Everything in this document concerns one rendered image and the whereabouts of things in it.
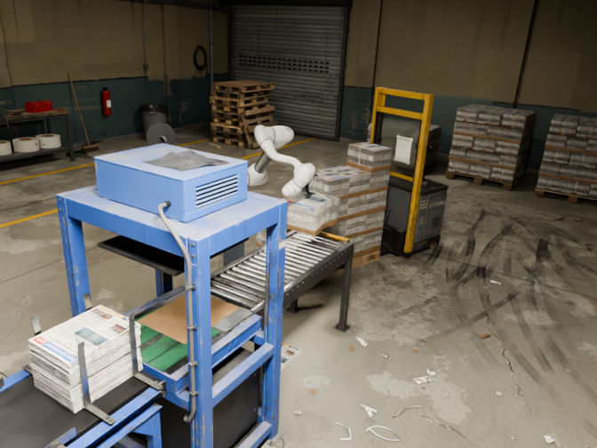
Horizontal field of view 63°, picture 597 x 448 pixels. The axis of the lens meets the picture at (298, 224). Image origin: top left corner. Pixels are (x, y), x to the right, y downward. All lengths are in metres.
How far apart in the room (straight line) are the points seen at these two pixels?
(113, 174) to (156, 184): 0.29
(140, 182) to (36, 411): 1.07
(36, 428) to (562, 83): 9.86
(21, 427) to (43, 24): 8.71
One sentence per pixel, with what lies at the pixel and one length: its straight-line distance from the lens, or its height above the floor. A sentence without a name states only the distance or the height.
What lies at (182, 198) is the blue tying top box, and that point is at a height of 1.66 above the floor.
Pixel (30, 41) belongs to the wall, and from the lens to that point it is 10.29.
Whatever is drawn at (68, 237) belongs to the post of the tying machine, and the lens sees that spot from 2.74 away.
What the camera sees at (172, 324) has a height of 0.80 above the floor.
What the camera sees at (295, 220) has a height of 1.02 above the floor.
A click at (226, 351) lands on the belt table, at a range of 2.75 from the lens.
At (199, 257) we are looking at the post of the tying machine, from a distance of 2.06.
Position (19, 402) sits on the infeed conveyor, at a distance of 2.57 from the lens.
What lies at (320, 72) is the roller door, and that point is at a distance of 12.08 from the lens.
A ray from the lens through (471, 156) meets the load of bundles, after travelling 9.32.
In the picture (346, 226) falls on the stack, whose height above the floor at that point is 0.54.
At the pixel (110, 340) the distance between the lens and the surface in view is 2.36.
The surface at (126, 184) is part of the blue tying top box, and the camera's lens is 2.44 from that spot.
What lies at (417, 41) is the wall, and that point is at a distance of 11.18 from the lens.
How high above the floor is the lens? 2.35
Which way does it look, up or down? 21 degrees down
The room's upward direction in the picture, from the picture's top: 3 degrees clockwise
